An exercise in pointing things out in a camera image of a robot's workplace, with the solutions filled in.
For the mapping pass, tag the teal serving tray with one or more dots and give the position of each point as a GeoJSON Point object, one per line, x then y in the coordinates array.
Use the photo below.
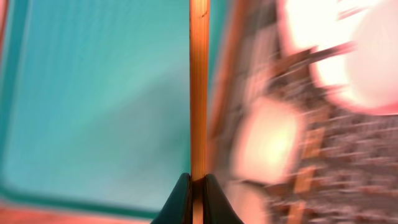
{"type": "Point", "coordinates": [95, 106]}

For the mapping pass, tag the wooden chopstick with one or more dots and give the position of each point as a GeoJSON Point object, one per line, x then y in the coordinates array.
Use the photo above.
{"type": "Point", "coordinates": [199, 11]}

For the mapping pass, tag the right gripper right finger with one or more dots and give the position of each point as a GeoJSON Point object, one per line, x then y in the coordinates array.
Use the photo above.
{"type": "Point", "coordinates": [216, 207]}

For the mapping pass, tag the pink plate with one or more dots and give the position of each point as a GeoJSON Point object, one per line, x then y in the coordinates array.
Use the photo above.
{"type": "Point", "coordinates": [363, 80]}

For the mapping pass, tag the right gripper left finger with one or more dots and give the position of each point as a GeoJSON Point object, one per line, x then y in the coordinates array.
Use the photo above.
{"type": "Point", "coordinates": [178, 207]}

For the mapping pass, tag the grey dish rack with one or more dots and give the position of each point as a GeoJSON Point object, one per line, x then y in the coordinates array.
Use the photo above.
{"type": "Point", "coordinates": [346, 167]}

